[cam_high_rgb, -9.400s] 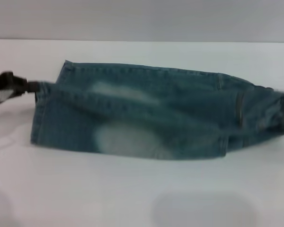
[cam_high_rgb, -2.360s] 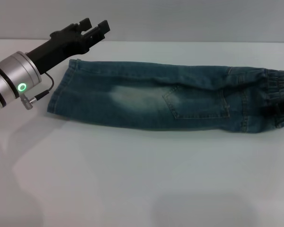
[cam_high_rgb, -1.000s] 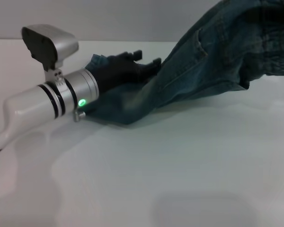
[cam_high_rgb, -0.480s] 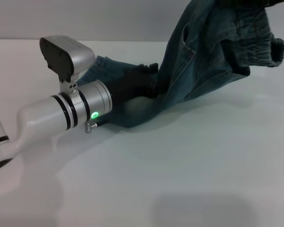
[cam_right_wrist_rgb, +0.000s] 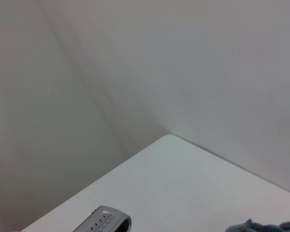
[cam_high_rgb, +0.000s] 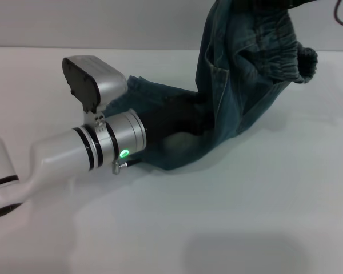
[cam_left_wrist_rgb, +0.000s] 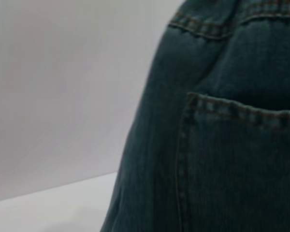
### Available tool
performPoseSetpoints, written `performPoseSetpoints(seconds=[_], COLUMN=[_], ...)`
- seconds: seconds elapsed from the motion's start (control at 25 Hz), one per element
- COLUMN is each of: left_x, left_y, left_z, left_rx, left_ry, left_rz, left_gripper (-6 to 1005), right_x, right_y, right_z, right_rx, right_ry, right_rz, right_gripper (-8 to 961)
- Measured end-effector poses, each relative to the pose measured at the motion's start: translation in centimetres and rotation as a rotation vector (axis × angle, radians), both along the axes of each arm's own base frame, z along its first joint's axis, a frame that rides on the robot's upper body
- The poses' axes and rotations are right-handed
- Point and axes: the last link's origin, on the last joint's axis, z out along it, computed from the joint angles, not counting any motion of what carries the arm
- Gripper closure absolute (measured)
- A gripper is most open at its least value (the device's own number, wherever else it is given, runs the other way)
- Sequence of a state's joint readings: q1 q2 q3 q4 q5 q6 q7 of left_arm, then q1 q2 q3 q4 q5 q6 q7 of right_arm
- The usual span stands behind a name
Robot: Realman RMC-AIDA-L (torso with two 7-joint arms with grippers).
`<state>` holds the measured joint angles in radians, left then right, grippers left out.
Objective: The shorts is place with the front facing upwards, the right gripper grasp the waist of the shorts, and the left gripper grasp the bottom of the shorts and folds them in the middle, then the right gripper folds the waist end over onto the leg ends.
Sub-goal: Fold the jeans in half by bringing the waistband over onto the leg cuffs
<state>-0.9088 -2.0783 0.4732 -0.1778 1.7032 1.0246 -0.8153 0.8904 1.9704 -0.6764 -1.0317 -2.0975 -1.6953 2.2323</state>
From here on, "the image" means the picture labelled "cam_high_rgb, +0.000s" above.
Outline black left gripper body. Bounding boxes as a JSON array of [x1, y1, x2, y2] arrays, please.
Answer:
[[137, 98, 217, 145]]

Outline blue denim shorts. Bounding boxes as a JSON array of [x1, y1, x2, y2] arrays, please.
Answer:
[[102, 0, 319, 172]]

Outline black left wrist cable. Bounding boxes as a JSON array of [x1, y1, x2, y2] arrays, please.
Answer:
[[110, 158, 141, 176]]

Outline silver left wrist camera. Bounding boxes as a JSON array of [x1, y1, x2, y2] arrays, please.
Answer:
[[61, 55, 129, 135]]

